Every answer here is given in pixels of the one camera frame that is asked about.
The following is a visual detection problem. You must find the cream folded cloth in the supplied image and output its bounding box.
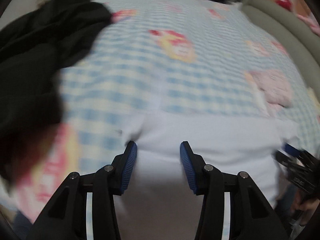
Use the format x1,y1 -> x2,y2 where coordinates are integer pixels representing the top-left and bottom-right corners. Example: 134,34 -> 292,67
307,87 -> 320,112

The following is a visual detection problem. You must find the folded pink patterned clothing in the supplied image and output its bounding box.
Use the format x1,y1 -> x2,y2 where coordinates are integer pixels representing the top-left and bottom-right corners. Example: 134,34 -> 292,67
250,69 -> 293,107

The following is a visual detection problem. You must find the red plush toy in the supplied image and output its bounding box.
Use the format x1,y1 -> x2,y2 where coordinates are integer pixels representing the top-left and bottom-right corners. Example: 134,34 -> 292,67
275,0 -> 292,11

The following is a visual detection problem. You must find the person's right hand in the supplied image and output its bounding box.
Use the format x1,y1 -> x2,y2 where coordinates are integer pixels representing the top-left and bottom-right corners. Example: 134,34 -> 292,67
291,189 -> 319,212

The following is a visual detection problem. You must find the pink plush toy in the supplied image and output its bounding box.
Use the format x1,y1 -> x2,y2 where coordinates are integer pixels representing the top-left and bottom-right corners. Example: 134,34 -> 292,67
297,15 -> 320,36

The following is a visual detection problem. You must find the blue checkered cartoon blanket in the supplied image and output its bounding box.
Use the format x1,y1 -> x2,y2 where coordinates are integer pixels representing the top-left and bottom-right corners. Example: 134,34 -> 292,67
1,0 -> 319,220

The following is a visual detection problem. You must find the white shirt navy trim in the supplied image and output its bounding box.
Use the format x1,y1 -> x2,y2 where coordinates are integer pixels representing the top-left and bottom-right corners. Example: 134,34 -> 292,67
113,74 -> 301,240

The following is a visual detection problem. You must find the black garment pile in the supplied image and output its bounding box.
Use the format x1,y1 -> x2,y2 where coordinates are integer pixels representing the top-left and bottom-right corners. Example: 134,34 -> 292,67
1,0 -> 112,182

